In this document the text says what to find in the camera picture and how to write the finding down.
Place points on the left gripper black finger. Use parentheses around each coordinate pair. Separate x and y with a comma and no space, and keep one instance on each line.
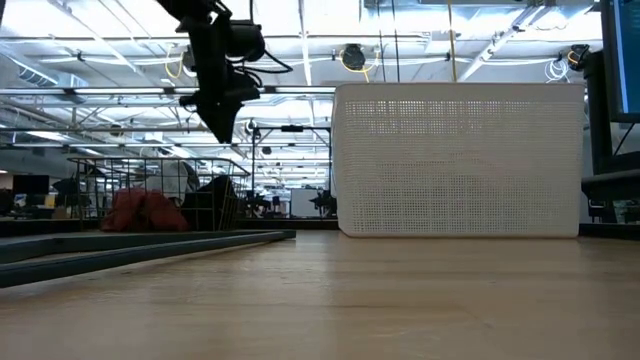
(212,117)
(229,115)

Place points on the light grey cloth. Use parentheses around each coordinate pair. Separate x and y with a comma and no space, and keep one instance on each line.
(170,180)

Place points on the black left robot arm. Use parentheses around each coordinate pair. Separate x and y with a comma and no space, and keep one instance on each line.
(190,7)

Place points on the white background panel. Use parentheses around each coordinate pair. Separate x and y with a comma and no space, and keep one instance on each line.
(305,202)

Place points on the white perforated plastic bin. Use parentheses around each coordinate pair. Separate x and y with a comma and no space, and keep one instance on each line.
(500,140)

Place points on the black monitor stand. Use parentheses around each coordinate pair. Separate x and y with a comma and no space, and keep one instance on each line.
(597,125)

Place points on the computer monitor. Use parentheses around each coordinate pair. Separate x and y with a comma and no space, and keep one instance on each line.
(627,50)

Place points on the black background rig frame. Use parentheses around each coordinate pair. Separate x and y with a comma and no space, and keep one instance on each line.
(292,128)

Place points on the grey overhead rail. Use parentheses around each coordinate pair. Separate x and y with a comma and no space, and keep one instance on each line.
(300,90)

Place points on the black table frame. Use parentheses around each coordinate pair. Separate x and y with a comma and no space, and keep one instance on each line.
(300,224)

